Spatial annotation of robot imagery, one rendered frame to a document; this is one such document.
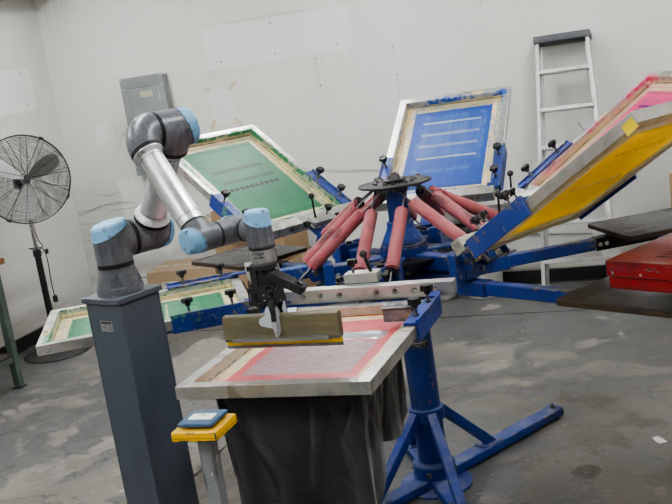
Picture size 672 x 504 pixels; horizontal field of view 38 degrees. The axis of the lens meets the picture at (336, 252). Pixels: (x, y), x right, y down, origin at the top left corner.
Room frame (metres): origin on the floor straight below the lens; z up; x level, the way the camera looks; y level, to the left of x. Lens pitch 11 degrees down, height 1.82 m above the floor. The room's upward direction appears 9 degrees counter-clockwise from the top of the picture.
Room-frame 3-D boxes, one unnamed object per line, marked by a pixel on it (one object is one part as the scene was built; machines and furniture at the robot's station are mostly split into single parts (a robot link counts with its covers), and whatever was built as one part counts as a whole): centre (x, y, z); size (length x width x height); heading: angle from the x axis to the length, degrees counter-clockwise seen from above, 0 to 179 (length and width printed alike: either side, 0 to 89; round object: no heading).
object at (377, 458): (2.81, -0.08, 0.74); 0.46 x 0.04 x 0.42; 159
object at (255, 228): (2.72, 0.21, 1.39); 0.09 x 0.08 x 0.11; 40
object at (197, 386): (2.93, 0.10, 0.97); 0.79 x 0.58 x 0.04; 159
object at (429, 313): (3.06, -0.25, 0.98); 0.30 x 0.05 x 0.07; 159
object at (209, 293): (3.77, 0.62, 1.05); 1.08 x 0.61 x 0.23; 99
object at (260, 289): (2.72, 0.21, 1.23); 0.09 x 0.08 x 0.12; 69
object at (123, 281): (3.10, 0.70, 1.25); 0.15 x 0.15 x 0.10
